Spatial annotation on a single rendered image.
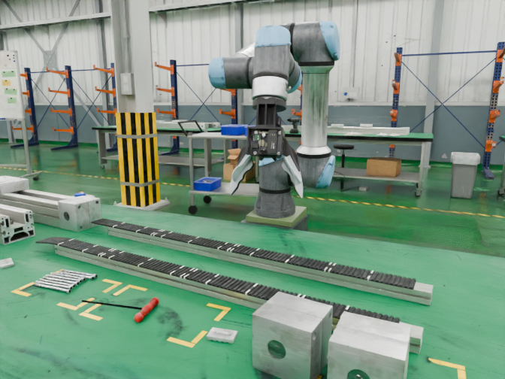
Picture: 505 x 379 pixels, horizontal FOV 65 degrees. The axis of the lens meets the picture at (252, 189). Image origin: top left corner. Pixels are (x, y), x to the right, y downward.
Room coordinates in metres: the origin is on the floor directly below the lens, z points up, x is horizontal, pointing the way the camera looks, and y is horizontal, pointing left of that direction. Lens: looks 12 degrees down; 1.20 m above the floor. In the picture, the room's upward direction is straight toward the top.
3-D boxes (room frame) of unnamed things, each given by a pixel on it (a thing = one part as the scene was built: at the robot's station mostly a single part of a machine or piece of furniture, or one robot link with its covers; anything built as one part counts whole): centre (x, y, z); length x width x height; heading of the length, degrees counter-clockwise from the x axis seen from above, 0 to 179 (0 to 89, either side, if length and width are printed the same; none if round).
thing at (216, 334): (0.65, 0.05, 0.78); 0.05 x 0.03 x 0.01; 75
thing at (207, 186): (4.41, 0.24, 0.50); 1.03 x 0.55 x 1.01; 78
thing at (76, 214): (1.33, 0.59, 0.83); 0.12 x 0.09 x 0.10; 151
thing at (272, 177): (1.41, -0.09, 0.97); 0.13 x 0.12 x 0.14; 71
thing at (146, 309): (0.75, 0.28, 0.79); 0.16 x 0.08 x 0.02; 77
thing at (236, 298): (0.85, 0.13, 0.79); 0.96 x 0.04 x 0.03; 61
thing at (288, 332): (0.59, -0.07, 0.83); 0.11 x 0.10 x 0.10; 149
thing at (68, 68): (10.79, 5.10, 1.10); 3.30 x 0.90 x 2.20; 66
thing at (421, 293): (1.01, 0.04, 0.79); 0.96 x 0.04 x 0.03; 61
